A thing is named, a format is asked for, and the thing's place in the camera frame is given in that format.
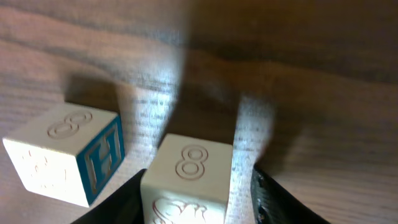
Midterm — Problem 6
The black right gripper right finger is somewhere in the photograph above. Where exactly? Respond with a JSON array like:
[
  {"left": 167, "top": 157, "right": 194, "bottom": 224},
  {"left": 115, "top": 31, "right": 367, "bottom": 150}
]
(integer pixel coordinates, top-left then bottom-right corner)
[{"left": 251, "top": 165, "right": 330, "bottom": 224}]

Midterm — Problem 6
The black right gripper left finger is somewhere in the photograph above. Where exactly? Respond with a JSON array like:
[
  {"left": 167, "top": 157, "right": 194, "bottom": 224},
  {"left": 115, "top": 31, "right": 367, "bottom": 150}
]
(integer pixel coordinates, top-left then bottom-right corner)
[{"left": 72, "top": 169, "right": 146, "bottom": 224}]

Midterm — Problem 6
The wooden 8 block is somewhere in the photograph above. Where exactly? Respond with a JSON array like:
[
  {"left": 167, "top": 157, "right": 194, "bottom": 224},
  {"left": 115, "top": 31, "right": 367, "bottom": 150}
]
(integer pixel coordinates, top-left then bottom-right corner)
[{"left": 2, "top": 103, "right": 125, "bottom": 208}]

